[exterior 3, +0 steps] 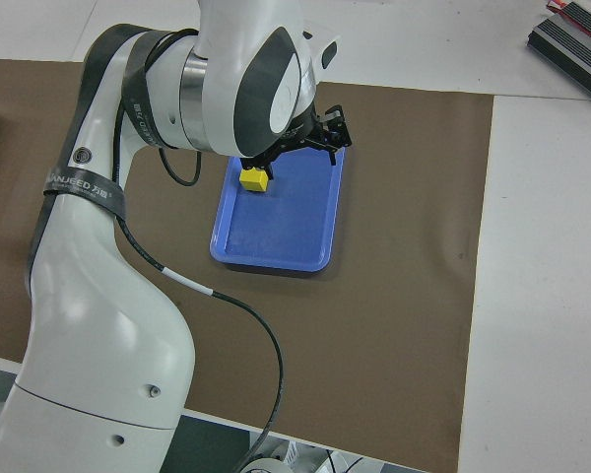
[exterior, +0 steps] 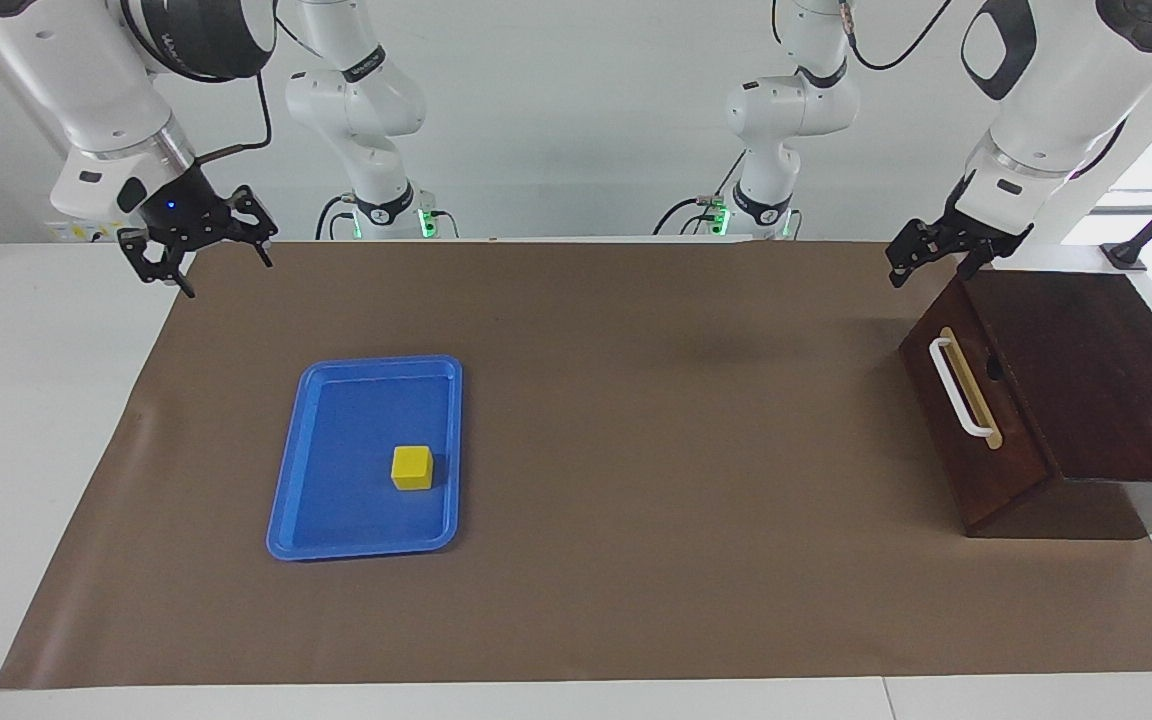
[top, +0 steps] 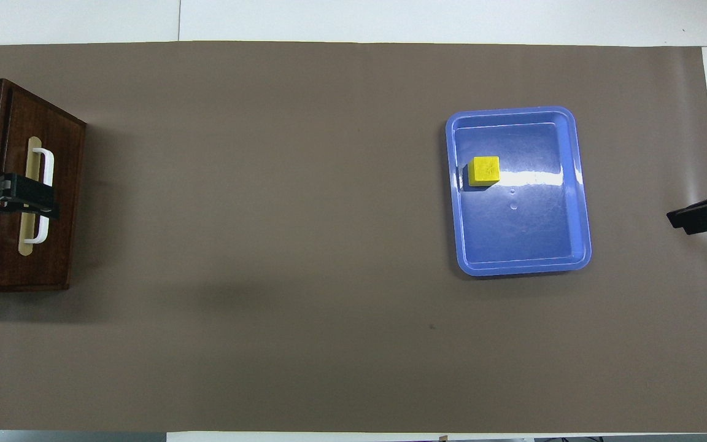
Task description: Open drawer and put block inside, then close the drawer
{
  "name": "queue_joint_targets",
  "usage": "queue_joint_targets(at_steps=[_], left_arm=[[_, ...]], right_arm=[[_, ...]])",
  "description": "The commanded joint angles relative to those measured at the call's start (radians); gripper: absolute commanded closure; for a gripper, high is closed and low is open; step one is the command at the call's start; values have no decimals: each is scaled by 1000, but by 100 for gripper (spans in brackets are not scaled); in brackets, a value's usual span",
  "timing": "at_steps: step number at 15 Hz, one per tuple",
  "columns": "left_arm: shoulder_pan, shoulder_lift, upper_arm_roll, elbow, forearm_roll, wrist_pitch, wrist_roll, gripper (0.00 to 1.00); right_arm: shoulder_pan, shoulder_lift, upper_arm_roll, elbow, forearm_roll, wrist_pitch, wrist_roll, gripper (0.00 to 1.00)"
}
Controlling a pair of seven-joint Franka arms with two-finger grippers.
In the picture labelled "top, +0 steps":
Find dark wooden drawer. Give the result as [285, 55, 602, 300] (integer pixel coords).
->
[0, 80, 87, 292]

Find blue plastic tray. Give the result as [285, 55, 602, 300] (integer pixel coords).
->
[446, 106, 592, 277]

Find yellow block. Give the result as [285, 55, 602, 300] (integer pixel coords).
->
[464, 156, 501, 188]

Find white drawer handle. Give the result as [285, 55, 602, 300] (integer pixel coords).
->
[24, 147, 55, 244]

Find brown table mat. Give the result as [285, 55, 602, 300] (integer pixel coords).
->
[0, 41, 707, 433]

